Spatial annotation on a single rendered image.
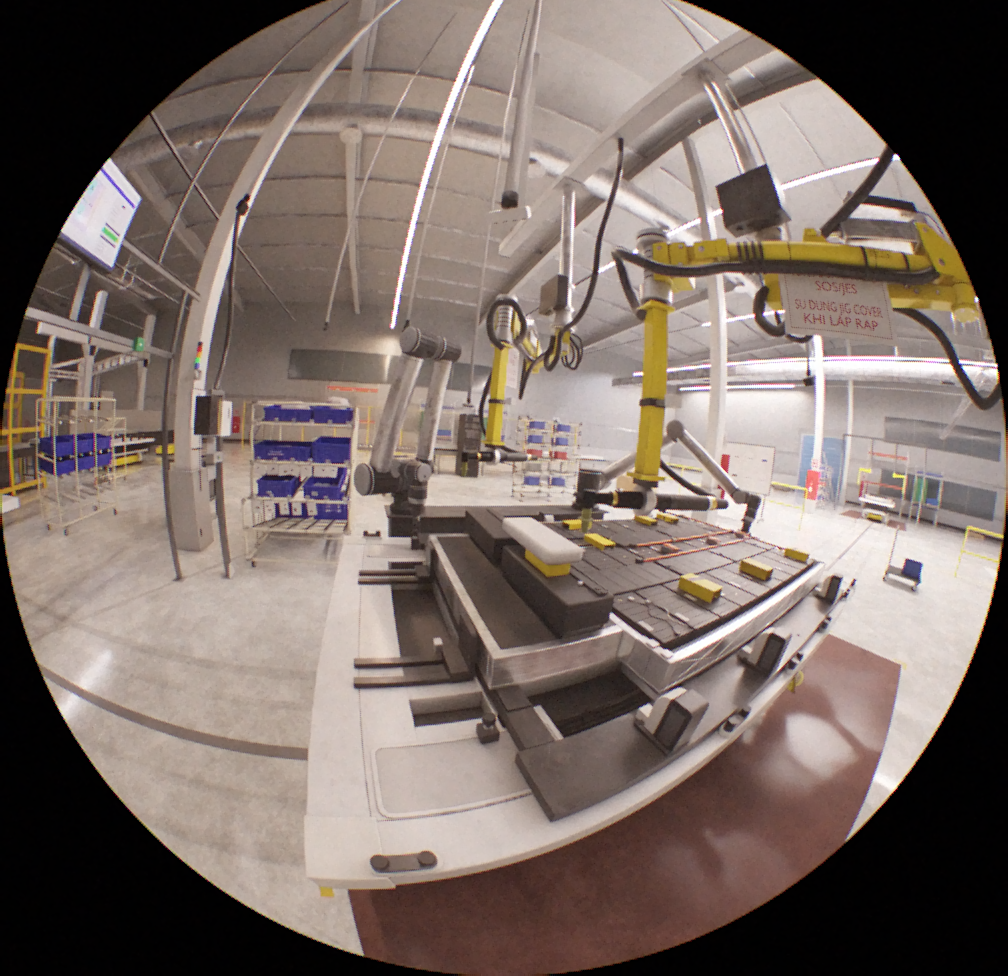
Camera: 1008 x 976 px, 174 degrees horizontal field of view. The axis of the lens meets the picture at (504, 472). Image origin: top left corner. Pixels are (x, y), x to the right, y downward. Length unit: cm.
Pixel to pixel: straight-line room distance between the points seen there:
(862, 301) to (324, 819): 154
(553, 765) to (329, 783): 43
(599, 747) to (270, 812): 137
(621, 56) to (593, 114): 213
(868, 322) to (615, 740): 113
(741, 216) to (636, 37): 851
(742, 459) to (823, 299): 872
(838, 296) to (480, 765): 134
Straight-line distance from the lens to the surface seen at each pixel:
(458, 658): 95
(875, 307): 104
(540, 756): 74
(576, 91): 1021
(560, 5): 920
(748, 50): 203
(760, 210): 116
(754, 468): 945
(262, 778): 182
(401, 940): 149
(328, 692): 92
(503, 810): 71
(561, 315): 199
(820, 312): 99
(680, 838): 175
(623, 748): 79
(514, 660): 81
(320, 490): 335
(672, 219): 1021
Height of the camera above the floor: 148
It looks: 7 degrees down
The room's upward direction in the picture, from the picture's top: 5 degrees clockwise
